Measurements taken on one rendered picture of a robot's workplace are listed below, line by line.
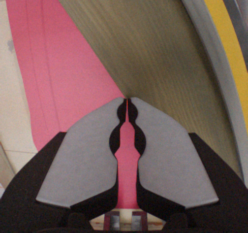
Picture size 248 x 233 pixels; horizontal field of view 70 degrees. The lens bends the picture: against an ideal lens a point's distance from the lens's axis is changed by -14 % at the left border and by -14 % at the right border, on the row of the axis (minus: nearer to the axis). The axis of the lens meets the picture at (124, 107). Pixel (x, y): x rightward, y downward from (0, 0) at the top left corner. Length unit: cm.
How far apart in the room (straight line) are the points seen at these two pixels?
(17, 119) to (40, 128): 3
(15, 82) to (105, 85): 8
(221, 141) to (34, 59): 17
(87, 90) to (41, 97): 5
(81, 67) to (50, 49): 3
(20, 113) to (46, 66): 6
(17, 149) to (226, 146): 22
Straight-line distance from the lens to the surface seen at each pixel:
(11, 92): 21
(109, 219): 26
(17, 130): 23
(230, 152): 18
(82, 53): 16
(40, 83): 19
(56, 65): 17
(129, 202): 29
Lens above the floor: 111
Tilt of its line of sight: 59 degrees down
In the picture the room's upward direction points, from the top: 179 degrees counter-clockwise
